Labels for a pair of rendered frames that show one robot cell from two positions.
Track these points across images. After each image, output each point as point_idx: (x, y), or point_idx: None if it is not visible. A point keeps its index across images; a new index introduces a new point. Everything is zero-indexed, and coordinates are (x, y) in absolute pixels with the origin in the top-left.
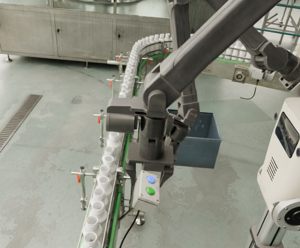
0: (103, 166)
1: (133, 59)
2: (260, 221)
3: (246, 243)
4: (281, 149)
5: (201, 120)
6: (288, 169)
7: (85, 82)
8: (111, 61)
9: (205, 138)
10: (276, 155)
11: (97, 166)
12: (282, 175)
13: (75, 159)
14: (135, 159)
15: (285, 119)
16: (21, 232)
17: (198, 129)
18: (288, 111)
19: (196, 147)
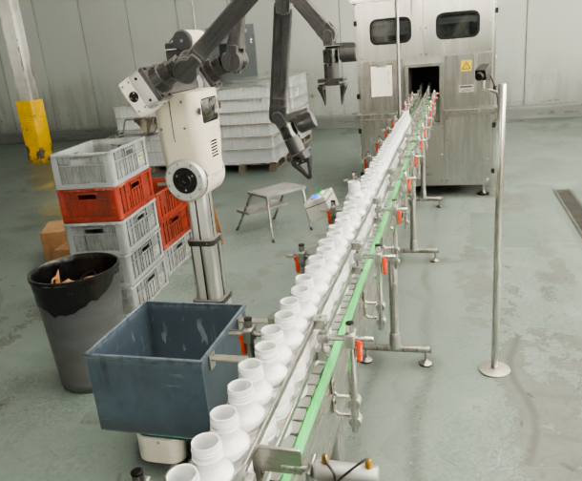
0: (367, 181)
1: (262, 345)
2: (210, 222)
3: (216, 263)
4: (212, 123)
5: (114, 379)
6: (219, 125)
7: None
8: (354, 463)
9: (174, 302)
10: (212, 135)
11: (376, 198)
12: (219, 135)
13: None
14: (342, 76)
15: (205, 100)
16: None
17: (121, 405)
18: (203, 94)
19: (190, 324)
